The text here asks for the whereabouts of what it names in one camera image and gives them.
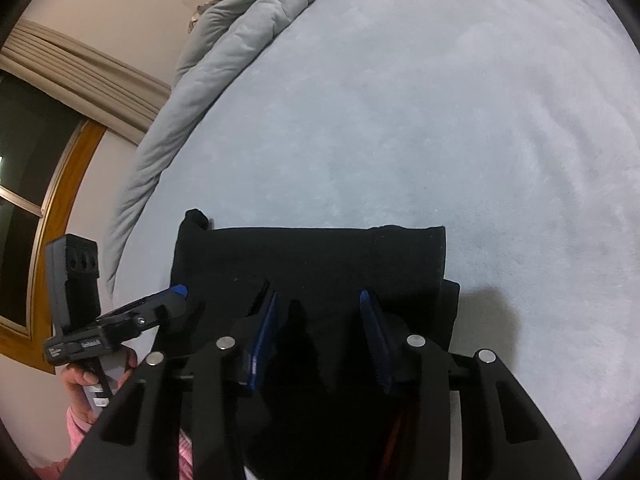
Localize black pants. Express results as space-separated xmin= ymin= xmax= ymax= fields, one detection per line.
xmin=170 ymin=209 xmax=459 ymax=479

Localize person's left hand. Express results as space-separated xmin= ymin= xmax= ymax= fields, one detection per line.
xmin=60 ymin=346 xmax=139 ymax=426

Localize beige curtain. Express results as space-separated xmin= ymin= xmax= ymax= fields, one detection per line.
xmin=1 ymin=20 xmax=170 ymax=144

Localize light blue bed sheet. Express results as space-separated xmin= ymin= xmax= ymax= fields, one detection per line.
xmin=112 ymin=0 xmax=639 ymax=479

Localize grey quilted comforter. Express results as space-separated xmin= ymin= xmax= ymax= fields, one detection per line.
xmin=102 ymin=0 xmax=316 ymax=296

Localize wooden window frame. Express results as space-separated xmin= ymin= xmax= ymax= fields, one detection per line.
xmin=1 ymin=119 xmax=106 ymax=374

